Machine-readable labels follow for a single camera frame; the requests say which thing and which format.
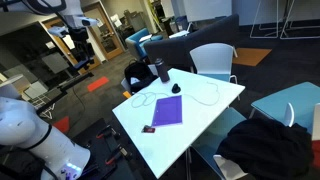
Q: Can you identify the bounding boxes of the red handled clamp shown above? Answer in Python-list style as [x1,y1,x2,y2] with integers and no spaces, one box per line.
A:
[95,124,122,140]
[104,146,129,166]

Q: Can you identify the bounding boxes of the black tripod stand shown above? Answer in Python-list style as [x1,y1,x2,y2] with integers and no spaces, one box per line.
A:
[34,71,95,114]

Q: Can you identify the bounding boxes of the wooden door with window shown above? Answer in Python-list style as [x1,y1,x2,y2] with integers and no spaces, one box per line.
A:
[77,1,125,61]
[41,16,101,73]

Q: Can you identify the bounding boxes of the small white side table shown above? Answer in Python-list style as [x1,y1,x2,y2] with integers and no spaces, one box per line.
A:
[168,29,192,39]

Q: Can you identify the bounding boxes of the blue armchair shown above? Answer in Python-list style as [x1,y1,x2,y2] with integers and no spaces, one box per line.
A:
[124,27,164,61]

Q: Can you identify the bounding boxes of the white cable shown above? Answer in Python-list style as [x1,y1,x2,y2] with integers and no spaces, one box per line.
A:
[130,81,221,109]

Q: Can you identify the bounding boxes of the black backpack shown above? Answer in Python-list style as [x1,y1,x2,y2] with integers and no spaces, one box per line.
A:
[123,59,159,95]

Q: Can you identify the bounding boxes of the dark grey sofa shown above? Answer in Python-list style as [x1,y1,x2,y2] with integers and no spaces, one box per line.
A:
[143,13,241,73]

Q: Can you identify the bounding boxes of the small black round device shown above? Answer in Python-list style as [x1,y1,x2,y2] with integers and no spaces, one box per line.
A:
[171,83,182,94]

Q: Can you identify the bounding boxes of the purple notebook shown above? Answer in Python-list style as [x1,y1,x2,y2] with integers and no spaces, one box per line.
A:
[150,94,184,128]

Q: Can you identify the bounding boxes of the white metal frame stand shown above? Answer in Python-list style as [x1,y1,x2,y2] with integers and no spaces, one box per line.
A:
[249,0,292,39]
[279,0,320,40]

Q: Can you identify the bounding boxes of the white chair backrest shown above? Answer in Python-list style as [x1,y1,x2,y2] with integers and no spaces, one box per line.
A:
[283,101,296,128]

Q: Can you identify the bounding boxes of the blue recycling bin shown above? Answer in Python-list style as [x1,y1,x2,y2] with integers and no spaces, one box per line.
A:
[174,15,188,32]

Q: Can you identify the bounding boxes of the black robot mounting cart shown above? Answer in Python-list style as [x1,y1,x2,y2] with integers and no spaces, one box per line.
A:
[71,117,138,180]

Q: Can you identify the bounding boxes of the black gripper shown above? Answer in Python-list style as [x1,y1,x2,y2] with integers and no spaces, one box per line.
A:
[68,27,96,66]

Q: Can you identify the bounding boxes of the black jacket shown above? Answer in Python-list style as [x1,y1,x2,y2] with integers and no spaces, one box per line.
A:
[215,117,315,180]

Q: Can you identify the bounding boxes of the dark water bottle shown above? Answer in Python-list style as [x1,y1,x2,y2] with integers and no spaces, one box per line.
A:
[153,57,171,84]

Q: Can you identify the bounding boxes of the white whiteboard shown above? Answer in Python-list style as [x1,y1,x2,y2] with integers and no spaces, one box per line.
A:
[182,0,233,23]

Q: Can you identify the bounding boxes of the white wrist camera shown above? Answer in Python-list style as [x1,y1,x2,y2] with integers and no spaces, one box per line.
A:
[48,25,70,38]

